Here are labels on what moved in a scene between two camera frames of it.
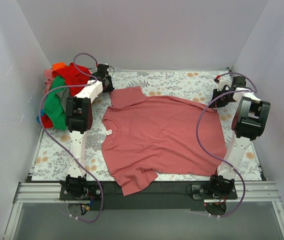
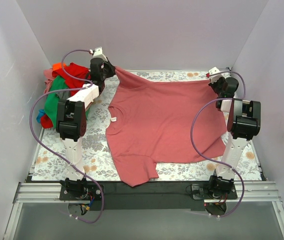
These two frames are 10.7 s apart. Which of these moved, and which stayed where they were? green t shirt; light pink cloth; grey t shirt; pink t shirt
Moved: pink t shirt
Stayed: green t shirt; light pink cloth; grey t shirt
